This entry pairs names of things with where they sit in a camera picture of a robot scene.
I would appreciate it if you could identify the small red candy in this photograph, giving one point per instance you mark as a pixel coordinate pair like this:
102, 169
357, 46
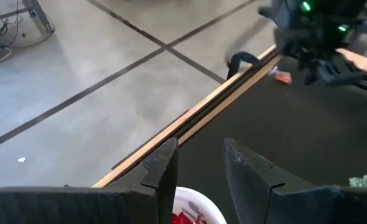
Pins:
283, 76
180, 219

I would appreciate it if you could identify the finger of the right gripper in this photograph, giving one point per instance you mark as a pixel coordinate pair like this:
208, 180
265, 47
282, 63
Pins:
311, 73
339, 76

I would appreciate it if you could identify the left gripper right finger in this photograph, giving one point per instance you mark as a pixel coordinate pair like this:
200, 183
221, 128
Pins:
295, 207

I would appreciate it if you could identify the black table clamp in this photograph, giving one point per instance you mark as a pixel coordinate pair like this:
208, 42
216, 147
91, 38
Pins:
242, 56

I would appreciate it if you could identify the white floor scrap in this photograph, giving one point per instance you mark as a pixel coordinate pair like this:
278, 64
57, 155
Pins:
21, 159

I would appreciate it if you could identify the wooden table edge strip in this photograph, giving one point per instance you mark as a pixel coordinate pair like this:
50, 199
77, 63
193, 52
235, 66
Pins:
360, 62

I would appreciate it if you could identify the white jack-o-lantern bucket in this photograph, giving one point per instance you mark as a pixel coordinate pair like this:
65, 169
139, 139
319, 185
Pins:
202, 202

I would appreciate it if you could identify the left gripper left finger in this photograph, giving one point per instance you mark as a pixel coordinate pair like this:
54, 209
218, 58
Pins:
77, 207

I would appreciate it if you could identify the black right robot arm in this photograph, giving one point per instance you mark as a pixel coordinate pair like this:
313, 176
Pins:
326, 9

